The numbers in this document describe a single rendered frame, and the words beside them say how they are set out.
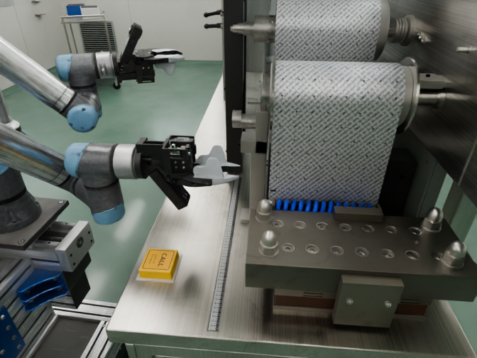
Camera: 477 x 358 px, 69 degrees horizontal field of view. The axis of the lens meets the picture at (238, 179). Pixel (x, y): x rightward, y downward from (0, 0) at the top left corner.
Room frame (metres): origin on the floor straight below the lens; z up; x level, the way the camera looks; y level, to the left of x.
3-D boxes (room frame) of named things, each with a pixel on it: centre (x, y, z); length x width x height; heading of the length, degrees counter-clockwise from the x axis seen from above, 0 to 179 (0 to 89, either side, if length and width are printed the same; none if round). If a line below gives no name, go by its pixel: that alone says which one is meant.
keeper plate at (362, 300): (0.40, -0.23, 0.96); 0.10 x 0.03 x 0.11; 85
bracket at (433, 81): (0.66, -0.37, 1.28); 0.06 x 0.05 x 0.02; 85
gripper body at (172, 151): (0.64, 0.15, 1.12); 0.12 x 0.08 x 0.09; 85
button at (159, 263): (0.55, 0.17, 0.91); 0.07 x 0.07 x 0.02; 85
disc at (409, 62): (0.67, -0.32, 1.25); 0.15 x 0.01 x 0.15; 175
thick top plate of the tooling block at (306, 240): (0.50, -0.22, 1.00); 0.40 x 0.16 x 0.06; 85
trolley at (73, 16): (5.06, 2.05, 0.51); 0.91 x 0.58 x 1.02; 19
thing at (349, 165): (0.62, -0.18, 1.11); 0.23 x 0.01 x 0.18; 85
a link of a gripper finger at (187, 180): (0.61, 0.09, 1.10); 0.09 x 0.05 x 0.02; 76
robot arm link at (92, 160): (0.66, 0.31, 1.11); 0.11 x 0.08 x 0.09; 85
